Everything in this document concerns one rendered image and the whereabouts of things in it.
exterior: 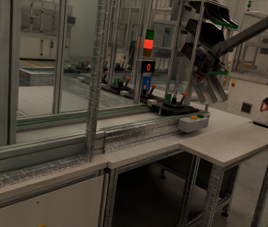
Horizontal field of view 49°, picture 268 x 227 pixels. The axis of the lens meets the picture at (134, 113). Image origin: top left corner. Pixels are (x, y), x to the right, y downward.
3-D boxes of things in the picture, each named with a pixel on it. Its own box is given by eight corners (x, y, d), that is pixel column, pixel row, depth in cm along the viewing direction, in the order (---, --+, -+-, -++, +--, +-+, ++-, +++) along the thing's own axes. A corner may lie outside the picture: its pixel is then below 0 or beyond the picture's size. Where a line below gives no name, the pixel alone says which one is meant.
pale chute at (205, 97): (213, 103, 206) (218, 100, 202) (201, 104, 198) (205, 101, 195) (197, 70, 215) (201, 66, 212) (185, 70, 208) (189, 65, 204)
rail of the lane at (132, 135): (207, 127, 193) (210, 111, 190) (104, 154, 129) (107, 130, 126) (200, 124, 196) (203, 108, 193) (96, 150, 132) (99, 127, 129)
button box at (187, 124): (206, 127, 176) (208, 117, 175) (187, 133, 161) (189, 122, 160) (196, 124, 181) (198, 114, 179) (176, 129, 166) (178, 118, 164)
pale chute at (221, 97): (223, 102, 216) (228, 99, 213) (212, 102, 209) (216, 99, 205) (208, 70, 226) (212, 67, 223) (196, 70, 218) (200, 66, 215)
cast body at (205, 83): (208, 84, 188) (205, 74, 186) (204, 88, 186) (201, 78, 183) (196, 84, 195) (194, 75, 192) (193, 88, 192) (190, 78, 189)
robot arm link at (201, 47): (220, 47, 166) (225, 51, 173) (207, 35, 171) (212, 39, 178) (205, 63, 170) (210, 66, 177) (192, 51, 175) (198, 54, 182)
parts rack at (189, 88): (209, 112, 233) (231, 6, 212) (183, 118, 206) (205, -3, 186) (187, 106, 246) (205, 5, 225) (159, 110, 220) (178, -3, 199)
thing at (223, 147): (287, 138, 202) (288, 134, 201) (223, 168, 139) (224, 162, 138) (201, 111, 249) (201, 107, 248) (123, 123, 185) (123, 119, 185)
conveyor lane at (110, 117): (195, 124, 193) (198, 110, 191) (95, 149, 132) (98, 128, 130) (161, 113, 211) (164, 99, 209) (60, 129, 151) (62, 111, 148)
